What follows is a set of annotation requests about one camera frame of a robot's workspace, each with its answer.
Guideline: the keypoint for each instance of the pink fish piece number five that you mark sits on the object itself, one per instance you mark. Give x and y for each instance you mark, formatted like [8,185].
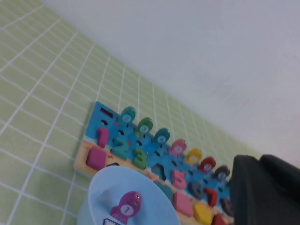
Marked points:
[178,147]

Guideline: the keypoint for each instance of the magenta square shape block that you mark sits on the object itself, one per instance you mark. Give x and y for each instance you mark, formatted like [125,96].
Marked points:
[96,158]

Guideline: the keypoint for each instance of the yellow shape block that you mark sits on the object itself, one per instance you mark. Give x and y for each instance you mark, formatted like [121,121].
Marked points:
[202,213]

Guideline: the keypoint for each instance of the wooden number puzzle board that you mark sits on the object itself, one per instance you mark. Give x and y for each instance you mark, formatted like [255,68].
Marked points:
[93,122]

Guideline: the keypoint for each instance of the green checked tablecloth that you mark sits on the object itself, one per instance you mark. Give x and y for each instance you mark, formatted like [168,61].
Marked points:
[47,93]

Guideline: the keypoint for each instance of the blue wooden number four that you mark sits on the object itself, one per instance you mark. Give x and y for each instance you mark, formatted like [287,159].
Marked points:
[161,172]

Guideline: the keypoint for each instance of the yellow fish piece number six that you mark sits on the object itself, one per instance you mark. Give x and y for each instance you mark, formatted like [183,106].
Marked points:
[193,157]

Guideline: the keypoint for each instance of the red shape block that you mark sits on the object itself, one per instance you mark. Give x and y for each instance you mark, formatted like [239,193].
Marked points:
[218,220]

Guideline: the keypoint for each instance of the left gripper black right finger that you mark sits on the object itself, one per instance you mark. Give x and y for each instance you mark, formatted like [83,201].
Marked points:
[283,173]

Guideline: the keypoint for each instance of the pink wooden number five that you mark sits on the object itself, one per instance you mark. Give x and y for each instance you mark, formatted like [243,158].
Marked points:
[179,179]

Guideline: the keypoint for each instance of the pink shape block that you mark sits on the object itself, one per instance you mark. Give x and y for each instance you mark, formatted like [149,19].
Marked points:
[182,204]

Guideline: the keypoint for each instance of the teal fish piece number two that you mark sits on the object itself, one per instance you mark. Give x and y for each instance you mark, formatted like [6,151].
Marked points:
[126,116]

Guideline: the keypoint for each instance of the teal shape block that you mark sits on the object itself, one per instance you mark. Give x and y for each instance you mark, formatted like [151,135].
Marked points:
[165,189]

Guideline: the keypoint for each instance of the blue-green fish piece number four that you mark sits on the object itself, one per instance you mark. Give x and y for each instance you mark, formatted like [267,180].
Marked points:
[161,137]

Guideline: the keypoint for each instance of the teal wooden number two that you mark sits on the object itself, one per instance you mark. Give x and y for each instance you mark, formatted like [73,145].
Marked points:
[123,143]

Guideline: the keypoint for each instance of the red wooden number seven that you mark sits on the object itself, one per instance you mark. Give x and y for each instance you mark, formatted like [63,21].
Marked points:
[212,194]

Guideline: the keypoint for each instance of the purple fish piece number one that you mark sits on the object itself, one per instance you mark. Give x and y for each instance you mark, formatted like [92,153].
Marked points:
[127,206]

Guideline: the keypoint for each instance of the magenta wooden number one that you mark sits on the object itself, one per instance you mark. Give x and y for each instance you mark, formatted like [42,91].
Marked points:
[102,138]

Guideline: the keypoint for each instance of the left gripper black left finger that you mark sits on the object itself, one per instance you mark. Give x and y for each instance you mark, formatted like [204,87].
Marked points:
[255,199]

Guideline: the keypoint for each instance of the brown fish piece number eight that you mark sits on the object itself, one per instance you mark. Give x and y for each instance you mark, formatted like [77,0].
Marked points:
[221,173]

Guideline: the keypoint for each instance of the green fish piece number three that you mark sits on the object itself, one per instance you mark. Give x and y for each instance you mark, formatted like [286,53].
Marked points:
[144,127]

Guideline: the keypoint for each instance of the red fish piece number seven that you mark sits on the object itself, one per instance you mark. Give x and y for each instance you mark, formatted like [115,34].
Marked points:
[207,165]

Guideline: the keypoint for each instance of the light blue plastic bowl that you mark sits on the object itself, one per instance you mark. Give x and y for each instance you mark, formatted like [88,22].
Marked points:
[110,187]

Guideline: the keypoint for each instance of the green wooden number three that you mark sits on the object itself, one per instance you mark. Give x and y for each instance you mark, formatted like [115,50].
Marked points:
[140,159]

